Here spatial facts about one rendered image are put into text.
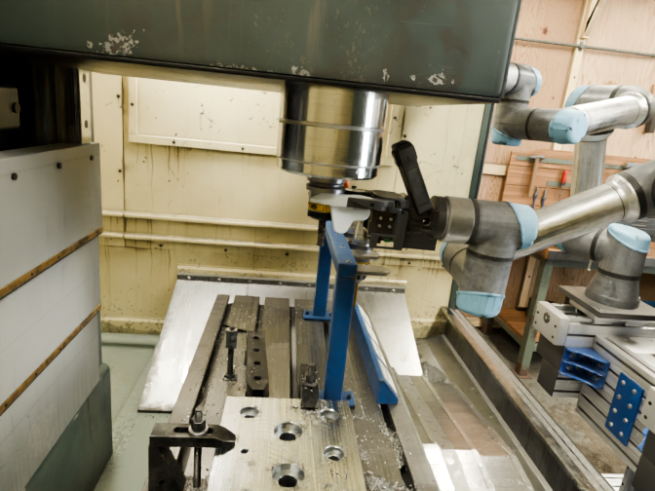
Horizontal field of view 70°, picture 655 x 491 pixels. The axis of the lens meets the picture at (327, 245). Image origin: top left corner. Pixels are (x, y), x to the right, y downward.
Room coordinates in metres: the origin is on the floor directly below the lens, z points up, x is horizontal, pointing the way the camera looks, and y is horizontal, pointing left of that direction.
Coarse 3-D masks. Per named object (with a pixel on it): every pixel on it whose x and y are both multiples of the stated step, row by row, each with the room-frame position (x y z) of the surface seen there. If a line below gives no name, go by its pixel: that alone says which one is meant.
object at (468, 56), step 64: (0, 0) 0.56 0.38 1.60; (64, 0) 0.56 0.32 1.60; (128, 0) 0.57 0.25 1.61; (192, 0) 0.58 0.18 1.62; (256, 0) 0.59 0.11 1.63; (320, 0) 0.60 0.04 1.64; (384, 0) 0.60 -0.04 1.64; (448, 0) 0.61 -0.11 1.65; (512, 0) 0.62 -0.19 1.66; (64, 64) 0.77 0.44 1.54; (128, 64) 0.60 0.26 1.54; (192, 64) 0.59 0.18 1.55; (256, 64) 0.59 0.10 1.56; (320, 64) 0.60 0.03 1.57; (384, 64) 0.60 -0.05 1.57; (448, 64) 0.61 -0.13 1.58
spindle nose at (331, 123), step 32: (288, 96) 0.67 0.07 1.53; (320, 96) 0.65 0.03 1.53; (352, 96) 0.65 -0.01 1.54; (384, 96) 0.68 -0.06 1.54; (288, 128) 0.67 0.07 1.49; (320, 128) 0.64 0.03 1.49; (352, 128) 0.65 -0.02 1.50; (384, 128) 0.70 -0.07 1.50; (288, 160) 0.67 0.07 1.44; (320, 160) 0.64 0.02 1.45; (352, 160) 0.65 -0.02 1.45
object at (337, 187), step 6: (312, 180) 0.70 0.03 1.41; (318, 180) 0.69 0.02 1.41; (324, 180) 0.69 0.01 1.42; (330, 180) 0.69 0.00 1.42; (336, 180) 0.70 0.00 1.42; (342, 180) 0.70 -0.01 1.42; (306, 186) 0.71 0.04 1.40; (312, 186) 0.70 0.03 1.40; (318, 186) 0.70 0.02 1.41; (324, 186) 0.70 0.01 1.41; (330, 186) 0.70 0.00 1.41; (336, 186) 0.70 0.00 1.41; (342, 186) 0.73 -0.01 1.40; (324, 192) 0.69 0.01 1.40; (330, 192) 0.69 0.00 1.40; (336, 192) 0.70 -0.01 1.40; (342, 192) 0.71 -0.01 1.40
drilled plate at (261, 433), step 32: (224, 416) 0.70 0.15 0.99; (256, 416) 0.71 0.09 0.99; (288, 416) 0.72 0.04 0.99; (320, 416) 0.73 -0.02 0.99; (224, 448) 0.62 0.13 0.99; (256, 448) 0.63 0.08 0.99; (288, 448) 0.63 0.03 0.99; (320, 448) 0.64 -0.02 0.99; (352, 448) 0.65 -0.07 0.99; (224, 480) 0.55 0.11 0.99; (256, 480) 0.56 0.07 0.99; (288, 480) 0.59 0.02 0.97; (320, 480) 0.57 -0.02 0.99; (352, 480) 0.58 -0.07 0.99
